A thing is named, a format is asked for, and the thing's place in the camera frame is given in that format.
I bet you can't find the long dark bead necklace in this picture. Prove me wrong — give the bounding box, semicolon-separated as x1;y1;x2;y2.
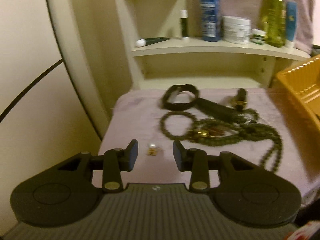
186;109;283;173

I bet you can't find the dark bead bracelet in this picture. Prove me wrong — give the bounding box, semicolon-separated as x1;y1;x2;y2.
160;111;198;140

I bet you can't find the cream shelf unit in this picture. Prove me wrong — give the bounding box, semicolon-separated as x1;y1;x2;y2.
112;0;312;90

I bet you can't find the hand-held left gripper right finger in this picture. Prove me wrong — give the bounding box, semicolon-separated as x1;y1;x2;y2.
173;140;258;193

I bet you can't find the yellow plastic tray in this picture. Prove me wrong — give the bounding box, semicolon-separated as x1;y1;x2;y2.
275;54;320;128

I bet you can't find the red and white packet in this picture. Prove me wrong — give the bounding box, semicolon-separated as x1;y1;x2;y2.
282;221;320;240

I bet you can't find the black strap gold clasp bracelet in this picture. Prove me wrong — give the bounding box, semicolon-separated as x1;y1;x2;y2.
197;88;248;122

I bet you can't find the blue spray bottle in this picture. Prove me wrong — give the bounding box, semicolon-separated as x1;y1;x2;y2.
201;0;222;42

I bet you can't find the dark green tube white cap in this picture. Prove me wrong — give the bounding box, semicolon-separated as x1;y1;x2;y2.
135;37;170;47

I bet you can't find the white cream jar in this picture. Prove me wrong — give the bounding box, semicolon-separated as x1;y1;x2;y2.
222;16;251;45

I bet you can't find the black cable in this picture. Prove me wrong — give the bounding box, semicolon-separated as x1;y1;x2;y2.
0;59;63;120

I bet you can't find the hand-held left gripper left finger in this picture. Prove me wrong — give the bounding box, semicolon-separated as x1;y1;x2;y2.
56;139;139;193

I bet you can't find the blue tube white cap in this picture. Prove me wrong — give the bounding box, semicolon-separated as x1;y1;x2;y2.
285;1;298;48

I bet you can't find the yellow-green liquid bottle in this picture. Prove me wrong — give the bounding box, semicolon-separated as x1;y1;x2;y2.
260;0;287;48

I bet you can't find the cream curved panel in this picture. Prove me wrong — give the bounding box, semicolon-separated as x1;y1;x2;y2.
42;0;110;140

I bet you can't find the dark stick white cap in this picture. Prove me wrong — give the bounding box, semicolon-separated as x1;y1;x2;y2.
180;9;189;40

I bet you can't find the small green white jar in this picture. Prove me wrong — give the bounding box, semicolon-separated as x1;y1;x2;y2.
251;29;267;45

